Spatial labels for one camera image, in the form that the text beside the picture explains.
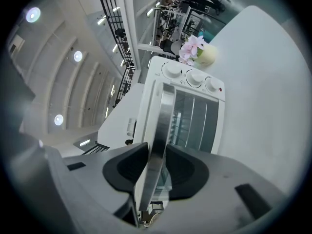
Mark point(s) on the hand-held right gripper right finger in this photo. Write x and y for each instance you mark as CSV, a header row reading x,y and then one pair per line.
x,y
219,179

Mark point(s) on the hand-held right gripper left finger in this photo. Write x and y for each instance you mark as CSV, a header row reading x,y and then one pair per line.
x,y
92,179

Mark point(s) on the glass oven door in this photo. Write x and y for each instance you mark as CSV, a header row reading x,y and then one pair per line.
x,y
162,121

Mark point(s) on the white oven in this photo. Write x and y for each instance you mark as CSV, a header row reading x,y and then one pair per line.
x,y
190,77

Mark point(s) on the round ceiling lamp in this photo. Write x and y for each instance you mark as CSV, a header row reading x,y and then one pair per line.
x,y
33,14
78,56
58,120

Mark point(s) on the pink flowers in cream pot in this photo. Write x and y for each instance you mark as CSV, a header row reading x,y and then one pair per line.
x,y
207,53

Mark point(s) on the grey armchair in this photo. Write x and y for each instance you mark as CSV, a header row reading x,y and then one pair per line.
x,y
170,46

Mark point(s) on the teal bin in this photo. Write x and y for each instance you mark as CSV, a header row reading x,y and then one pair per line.
x,y
207,35

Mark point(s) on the shelf rack of black devices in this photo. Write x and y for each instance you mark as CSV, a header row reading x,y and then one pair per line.
x,y
170,21

